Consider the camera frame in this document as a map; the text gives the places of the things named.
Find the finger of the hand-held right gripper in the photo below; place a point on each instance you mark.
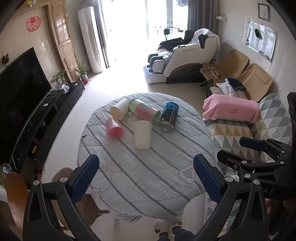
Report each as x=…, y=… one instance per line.
x=231, y=160
x=252, y=143

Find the potted plant with red saucer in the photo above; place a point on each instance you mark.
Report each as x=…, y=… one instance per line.
x=82, y=70

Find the dark blue clothing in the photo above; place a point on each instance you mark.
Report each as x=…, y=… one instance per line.
x=236, y=84

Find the person's jeans leg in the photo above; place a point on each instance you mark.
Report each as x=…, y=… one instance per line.
x=175, y=236

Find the blue tin can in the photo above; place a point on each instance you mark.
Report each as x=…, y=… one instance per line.
x=169, y=114

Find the black television cabinet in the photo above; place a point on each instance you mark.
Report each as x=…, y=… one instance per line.
x=57, y=104

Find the person's white shoe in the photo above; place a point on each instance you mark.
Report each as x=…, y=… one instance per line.
x=160, y=226
x=177, y=228

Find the striped grey table cover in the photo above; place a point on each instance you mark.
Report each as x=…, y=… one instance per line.
x=150, y=169

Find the pink blanket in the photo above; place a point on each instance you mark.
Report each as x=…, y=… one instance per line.
x=231, y=107

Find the green and pink tin can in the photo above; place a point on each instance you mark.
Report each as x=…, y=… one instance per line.
x=144, y=111

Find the pink plastic cup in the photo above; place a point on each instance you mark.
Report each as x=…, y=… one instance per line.
x=113, y=129

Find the black flat television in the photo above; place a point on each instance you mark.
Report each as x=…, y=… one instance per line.
x=20, y=92

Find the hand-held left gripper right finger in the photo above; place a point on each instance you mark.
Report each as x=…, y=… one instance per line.
x=208, y=178

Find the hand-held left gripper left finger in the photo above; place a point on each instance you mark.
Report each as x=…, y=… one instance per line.
x=84, y=178

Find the folding stand with cardboard box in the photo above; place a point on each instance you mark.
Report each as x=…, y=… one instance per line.
x=210, y=71

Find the white massage chair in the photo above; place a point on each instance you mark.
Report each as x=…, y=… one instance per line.
x=185, y=58

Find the leafy potted plant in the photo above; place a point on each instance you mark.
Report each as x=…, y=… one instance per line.
x=60, y=77

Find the white plastic cup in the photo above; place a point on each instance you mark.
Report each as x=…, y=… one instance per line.
x=143, y=135

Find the white towel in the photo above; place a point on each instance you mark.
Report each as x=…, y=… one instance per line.
x=198, y=34

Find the white standing air conditioner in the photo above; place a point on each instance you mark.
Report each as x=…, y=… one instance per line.
x=90, y=39

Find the brown sofa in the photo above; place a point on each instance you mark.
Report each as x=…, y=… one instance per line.
x=252, y=76

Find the framed wall picture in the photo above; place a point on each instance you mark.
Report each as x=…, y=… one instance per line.
x=264, y=12

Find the grey curtain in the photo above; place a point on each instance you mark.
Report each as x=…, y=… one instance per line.
x=201, y=16

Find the wall whiteboard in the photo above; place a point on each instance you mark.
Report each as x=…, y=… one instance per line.
x=261, y=40

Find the sofa with patterned cover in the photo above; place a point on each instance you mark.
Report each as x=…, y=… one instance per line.
x=231, y=134

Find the round glass ornament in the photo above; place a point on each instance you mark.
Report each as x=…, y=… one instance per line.
x=64, y=87

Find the white patterned pillow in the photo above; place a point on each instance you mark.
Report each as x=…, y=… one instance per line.
x=219, y=87

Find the red round wall decoration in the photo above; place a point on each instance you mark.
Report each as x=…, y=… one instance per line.
x=33, y=23

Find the small white wall device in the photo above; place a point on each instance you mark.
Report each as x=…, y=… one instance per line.
x=220, y=17

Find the wooden chair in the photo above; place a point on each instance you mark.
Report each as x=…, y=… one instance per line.
x=89, y=208

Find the cream plastic cup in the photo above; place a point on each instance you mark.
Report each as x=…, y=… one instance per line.
x=119, y=108

